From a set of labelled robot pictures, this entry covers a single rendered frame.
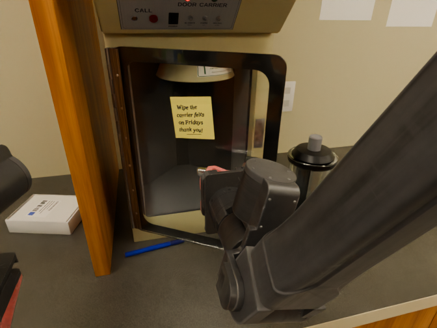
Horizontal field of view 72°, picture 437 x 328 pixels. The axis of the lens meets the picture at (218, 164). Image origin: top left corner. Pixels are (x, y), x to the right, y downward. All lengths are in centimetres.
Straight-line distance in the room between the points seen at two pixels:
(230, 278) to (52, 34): 41
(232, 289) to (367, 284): 49
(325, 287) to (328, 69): 106
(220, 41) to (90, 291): 56
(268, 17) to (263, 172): 34
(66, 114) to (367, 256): 46
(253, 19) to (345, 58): 75
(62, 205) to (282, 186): 70
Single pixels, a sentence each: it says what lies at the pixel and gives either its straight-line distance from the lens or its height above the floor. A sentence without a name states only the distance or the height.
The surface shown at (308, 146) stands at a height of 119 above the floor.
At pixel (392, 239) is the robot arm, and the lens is 20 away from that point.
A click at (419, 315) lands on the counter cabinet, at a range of 90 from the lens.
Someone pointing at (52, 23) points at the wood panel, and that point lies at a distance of 51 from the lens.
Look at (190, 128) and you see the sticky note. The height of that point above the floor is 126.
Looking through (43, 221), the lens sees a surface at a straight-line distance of 86.
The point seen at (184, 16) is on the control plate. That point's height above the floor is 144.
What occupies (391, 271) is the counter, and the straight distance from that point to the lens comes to 80.
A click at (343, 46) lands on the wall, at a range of 127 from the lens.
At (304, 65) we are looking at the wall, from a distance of 119.
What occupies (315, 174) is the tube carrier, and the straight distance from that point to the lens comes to 66.
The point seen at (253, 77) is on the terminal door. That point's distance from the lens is 48.
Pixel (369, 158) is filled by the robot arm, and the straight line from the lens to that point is 19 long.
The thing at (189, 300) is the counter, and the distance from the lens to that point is 65.
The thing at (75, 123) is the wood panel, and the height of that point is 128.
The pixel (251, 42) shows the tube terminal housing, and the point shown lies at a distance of 63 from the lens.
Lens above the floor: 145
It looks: 27 degrees down
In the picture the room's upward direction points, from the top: 1 degrees clockwise
